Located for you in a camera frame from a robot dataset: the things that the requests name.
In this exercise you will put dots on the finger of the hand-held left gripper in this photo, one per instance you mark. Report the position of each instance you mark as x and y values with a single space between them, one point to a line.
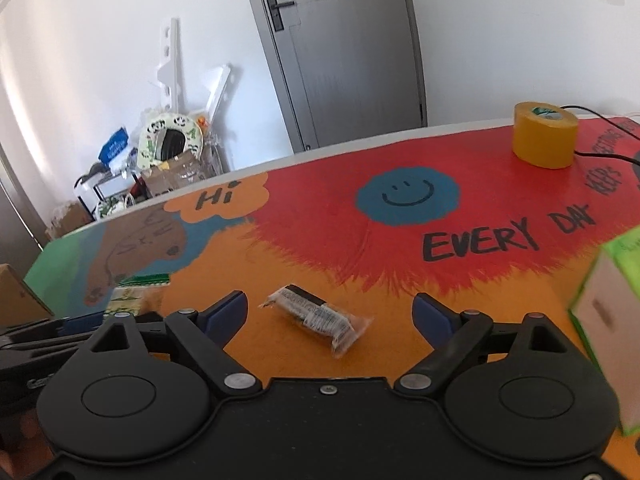
82 321

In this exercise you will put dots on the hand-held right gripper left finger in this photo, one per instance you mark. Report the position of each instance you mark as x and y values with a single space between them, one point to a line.
227 315

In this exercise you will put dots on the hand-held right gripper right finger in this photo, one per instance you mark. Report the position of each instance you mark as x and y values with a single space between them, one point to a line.
435 317

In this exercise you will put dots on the clear brown snack packet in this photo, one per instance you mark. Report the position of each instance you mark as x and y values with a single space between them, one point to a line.
310 312

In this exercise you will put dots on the person's left hand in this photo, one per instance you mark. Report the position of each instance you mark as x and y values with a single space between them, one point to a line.
20 435

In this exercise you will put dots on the small brown cardboard box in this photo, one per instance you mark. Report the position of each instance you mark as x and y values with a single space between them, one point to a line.
67 217

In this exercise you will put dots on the colourful cartoon table mat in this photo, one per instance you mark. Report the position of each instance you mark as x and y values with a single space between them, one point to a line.
320 220

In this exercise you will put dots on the black metal rack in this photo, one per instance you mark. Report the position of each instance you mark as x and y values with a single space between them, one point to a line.
85 180

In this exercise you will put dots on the brown carton with plastic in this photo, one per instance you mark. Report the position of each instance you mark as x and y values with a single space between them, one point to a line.
165 177

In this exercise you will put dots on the green tissue box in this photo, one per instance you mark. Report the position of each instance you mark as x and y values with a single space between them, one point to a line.
610 320

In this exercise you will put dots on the blue bag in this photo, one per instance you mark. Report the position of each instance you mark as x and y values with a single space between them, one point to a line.
114 147

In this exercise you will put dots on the panda print toilet seat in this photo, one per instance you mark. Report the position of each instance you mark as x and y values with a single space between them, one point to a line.
195 140

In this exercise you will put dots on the yellow tape roll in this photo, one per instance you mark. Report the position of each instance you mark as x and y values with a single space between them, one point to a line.
542 140

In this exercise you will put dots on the short white foam board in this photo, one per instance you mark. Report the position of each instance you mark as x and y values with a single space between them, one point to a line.
217 90

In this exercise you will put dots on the tall white foam board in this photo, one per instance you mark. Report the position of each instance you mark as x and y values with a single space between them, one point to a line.
172 60

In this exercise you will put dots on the grey door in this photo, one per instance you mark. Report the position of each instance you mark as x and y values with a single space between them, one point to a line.
350 60

